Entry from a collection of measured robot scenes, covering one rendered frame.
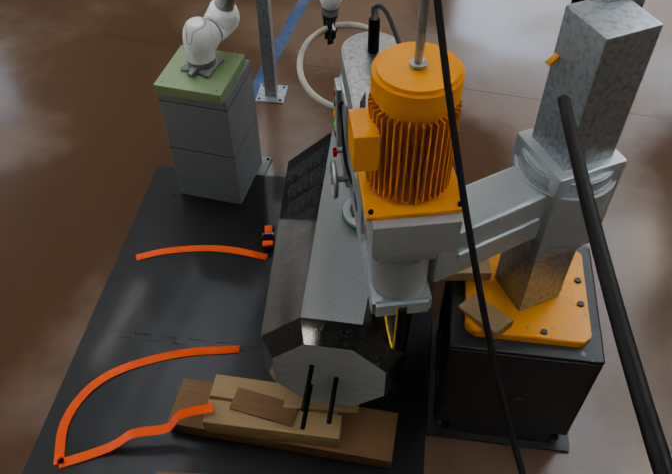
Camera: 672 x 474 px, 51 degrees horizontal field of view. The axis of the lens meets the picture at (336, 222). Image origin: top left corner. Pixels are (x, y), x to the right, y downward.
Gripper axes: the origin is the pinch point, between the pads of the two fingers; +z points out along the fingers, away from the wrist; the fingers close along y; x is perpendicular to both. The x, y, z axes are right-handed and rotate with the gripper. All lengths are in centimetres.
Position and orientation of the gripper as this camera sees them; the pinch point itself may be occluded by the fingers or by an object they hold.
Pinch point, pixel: (329, 36)
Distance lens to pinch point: 355.0
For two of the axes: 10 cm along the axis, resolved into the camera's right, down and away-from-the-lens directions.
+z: -0.3, 3.4, 9.4
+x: 9.3, -3.3, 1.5
